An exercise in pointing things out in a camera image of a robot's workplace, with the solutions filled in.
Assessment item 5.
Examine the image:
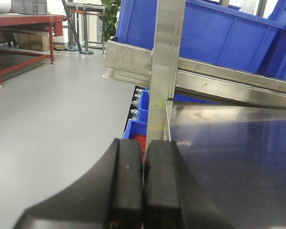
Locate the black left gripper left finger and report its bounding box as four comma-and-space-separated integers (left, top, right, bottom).
14, 138, 143, 229

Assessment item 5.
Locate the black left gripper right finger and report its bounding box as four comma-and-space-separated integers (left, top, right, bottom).
143, 140, 233, 229

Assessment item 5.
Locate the small blue parts bin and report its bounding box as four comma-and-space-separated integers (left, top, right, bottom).
123, 86, 149, 153

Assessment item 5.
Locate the blue bin behind left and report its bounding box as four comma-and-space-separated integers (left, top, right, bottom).
117, 0, 286, 73

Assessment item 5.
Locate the blue bin behind right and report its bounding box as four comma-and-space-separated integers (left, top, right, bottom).
258, 0, 286, 81

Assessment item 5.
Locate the cardboard box under bench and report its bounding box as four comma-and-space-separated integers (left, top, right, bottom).
17, 33, 50, 51

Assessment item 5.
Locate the green potted plant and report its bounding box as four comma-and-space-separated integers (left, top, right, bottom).
99, 0, 121, 42

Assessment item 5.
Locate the red metal workbench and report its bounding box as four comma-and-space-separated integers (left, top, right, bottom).
0, 13, 66, 88

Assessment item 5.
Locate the stainless steel shelf frame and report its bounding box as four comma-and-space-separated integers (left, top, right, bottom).
104, 0, 286, 144

